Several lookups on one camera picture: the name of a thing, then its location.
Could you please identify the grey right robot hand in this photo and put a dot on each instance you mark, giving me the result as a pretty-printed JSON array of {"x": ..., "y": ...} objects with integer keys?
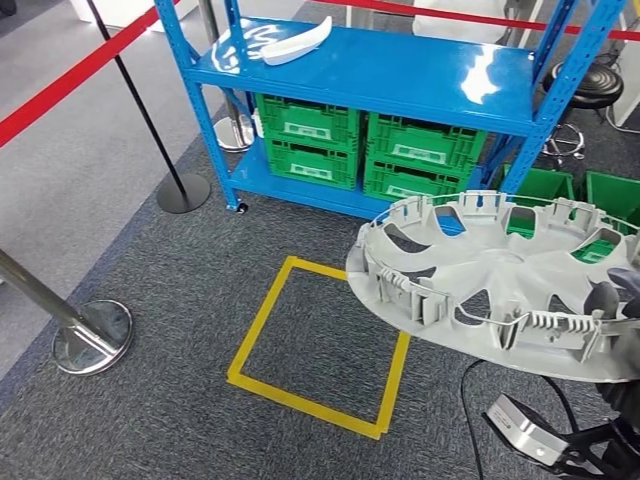
[{"x": 627, "y": 344}]

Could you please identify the grey plastic hubcap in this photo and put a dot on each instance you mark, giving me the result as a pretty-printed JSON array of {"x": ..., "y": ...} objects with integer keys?
[{"x": 500, "y": 265}]

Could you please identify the blue metal shelf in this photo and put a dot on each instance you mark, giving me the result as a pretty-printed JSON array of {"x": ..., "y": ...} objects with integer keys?
[{"x": 400, "y": 66}]

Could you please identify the white plastic trim part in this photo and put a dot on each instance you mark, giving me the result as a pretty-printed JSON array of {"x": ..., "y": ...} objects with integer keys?
[{"x": 295, "y": 46}]

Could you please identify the open green plastic bin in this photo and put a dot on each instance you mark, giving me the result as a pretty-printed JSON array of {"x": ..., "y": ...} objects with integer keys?
[
  {"x": 615, "y": 195},
  {"x": 545, "y": 185}
]

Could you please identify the black round stool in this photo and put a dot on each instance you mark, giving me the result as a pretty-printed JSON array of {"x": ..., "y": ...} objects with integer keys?
[{"x": 585, "y": 83}]

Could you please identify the chrome stanchion post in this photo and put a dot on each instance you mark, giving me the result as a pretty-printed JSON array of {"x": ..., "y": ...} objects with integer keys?
[
  {"x": 95, "y": 338},
  {"x": 235, "y": 136}
]

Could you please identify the black stanchion post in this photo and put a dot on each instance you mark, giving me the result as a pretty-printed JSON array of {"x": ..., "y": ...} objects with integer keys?
[{"x": 183, "y": 193}]

